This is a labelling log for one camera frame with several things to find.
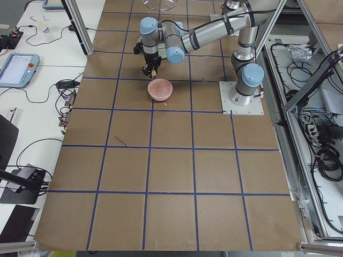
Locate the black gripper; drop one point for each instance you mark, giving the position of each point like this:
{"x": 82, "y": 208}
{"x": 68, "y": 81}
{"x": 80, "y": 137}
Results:
{"x": 150, "y": 59}

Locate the paper cup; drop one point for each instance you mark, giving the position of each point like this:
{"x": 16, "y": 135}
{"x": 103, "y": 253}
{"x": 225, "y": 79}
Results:
{"x": 44, "y": 26}

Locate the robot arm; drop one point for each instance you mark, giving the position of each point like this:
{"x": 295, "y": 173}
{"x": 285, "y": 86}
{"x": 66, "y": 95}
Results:
{"x": 178, "y": 42}

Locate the glass pot lid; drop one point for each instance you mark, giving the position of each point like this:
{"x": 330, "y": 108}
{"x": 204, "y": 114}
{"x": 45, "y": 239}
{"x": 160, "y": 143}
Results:
{"x": 160, "y": 5}

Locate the aluminium frame post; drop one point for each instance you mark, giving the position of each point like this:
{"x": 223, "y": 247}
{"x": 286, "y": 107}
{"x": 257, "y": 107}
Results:
{"x": 77, "y": 22}

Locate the black power adapter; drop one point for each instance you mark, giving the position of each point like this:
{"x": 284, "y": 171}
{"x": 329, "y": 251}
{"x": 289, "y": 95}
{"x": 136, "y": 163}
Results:
{"x": 67, "y": 84}

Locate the blue teach pendant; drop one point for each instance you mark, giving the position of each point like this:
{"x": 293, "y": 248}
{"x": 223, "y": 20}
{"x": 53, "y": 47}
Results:
{"x": 18, "y": 70}

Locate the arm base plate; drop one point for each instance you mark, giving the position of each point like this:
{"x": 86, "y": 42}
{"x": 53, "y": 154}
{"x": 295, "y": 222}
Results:
{"x": 235, "y": 104}

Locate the black monitor stand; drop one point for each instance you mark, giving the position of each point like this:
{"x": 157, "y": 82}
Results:
{"x": 24, "y": 184}

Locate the pink bowl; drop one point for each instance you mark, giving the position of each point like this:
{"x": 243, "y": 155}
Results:
{"x": 160, "y": 89}

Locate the brown paper table cover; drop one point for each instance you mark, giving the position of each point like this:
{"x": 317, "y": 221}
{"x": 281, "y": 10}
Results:
{"x": 179, "y": 175}

